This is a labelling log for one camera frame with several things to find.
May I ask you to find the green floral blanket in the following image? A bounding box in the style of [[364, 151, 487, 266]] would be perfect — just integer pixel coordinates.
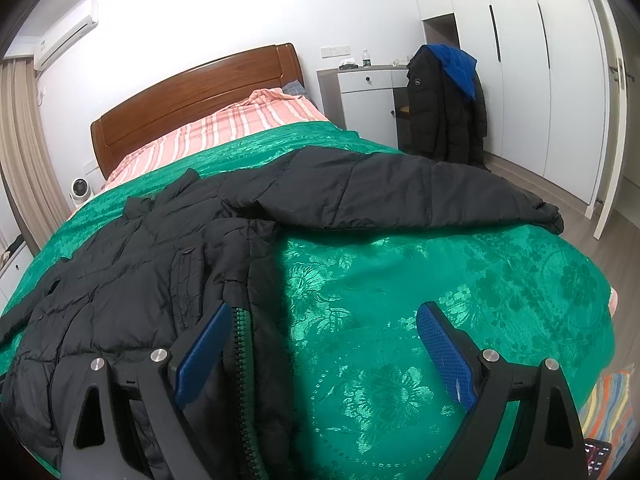
[[0, 121, 617, 480]]

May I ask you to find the wooden headboard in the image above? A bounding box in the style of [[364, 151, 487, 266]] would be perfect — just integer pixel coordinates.
[[90, 43, 307, 181]]

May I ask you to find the colourful striped rug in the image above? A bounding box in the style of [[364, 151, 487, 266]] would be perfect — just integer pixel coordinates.
[[579, 370, 637, 461]]

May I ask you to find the beige curtain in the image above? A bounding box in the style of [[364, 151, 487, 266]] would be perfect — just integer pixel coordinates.
[[0, 57, 72, 256]]

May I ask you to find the black keyboard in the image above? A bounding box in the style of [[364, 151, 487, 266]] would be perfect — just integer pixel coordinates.
[[582, 438, 614, 479]]

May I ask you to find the white window-side cabinet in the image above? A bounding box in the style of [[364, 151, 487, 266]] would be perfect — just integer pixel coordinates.
[[0, 235, 36, 306]]

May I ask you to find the black puffer jacket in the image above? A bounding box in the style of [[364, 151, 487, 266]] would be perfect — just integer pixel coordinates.
[[0, 146, 565, 480]]

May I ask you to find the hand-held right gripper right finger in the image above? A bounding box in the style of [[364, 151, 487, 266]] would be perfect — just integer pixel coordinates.
[[415, 301, 591, 480]]

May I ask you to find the door handle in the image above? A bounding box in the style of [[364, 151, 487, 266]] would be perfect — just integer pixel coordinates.
[[610, 57, 637, 92]]

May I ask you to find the blue garment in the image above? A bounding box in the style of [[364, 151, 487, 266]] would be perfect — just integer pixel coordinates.
[[425, 44, 478, 101]]

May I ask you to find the white door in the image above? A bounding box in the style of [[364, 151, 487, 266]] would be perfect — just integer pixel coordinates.
[[580, 0, 630, 241]]

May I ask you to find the black hanging coat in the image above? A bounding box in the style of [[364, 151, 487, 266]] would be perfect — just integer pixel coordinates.
[[404, 45, 488, 167]]

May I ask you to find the white wardrobe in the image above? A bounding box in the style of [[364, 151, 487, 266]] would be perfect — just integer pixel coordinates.
[[410, 0, 608, 207]]

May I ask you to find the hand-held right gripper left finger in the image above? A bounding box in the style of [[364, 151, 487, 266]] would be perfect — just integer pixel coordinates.
[[59, 302, 236, 480]]

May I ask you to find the white desk with drawer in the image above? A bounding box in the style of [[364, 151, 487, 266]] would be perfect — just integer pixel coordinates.
[[317, 64, 426, 153]]

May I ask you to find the white air conditioner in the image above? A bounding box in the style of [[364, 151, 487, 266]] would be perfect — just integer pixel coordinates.
[[33, 0, 99, 72]]

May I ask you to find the small white fan heater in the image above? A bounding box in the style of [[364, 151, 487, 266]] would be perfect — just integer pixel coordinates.
[[69, 177, 91, 211]]

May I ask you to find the pink striped bed sheet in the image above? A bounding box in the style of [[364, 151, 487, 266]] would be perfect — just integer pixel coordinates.
[[102, 88, 331, 193]]

